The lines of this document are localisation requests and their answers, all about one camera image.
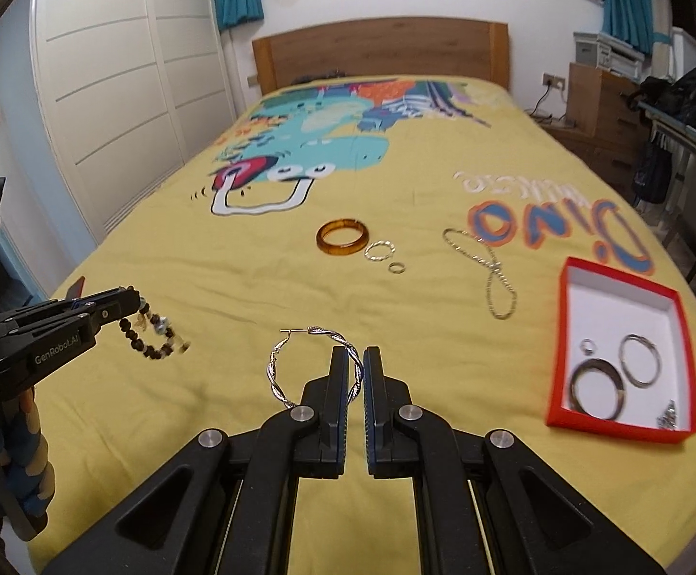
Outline dark beaded bracelet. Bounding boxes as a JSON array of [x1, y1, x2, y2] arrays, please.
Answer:
[[118, 301, 192, 362]]

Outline twisted silver hoop earring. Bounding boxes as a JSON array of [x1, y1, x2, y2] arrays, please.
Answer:
[[265, 326, 365, 410]]

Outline amber resin bangle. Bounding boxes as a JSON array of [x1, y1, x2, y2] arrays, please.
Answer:
[[315, 218, 370, 256]]

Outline silver textured ring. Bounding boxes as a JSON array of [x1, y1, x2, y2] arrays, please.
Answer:
[[363, 239, 398, 264]]

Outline red white jewelry box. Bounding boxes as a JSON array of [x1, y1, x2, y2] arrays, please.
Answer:
[[545, 257, 696, 445]]

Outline patterned gloved left hand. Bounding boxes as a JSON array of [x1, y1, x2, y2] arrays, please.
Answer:
[[0, 390, 56, 541]]

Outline dark metal bangle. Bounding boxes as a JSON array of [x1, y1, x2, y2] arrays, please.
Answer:
[[568, 358, 626, 422]]

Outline thin silver hoop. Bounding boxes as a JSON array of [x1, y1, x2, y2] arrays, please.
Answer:
[[618, 333, 662, 390]]

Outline small silver charm cluster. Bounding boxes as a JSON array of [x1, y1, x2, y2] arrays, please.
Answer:
[[657, 400, 678, 431]]

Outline yellow dino bedspread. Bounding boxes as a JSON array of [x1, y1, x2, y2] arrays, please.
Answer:
[[28, 77, 696, 570]]

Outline white wardrobe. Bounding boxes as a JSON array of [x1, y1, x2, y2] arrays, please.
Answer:
[[30, 0, 236, 240]]

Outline wooden headboard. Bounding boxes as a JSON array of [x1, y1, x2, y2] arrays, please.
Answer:
[[252, 17, 510, 93]]

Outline wooden nightstand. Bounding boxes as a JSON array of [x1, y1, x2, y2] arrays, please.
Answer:
[[542, 125, 648, 201]]

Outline wooden drawer chest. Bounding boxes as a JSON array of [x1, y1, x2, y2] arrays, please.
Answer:
[[567, 62, 648, 147]]

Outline black bag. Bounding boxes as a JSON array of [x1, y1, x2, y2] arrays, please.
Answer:
[[625, 66, 696, 128]]

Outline grey white printer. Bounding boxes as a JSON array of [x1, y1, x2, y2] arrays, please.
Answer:
[[573, 33, 644, 82]]

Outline right teal curtain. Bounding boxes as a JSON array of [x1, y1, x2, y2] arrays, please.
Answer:
[[599, 0, 656, 56]]

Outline wall power socket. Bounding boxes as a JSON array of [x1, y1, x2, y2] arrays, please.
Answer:
[[542, 73, 567, 91]]

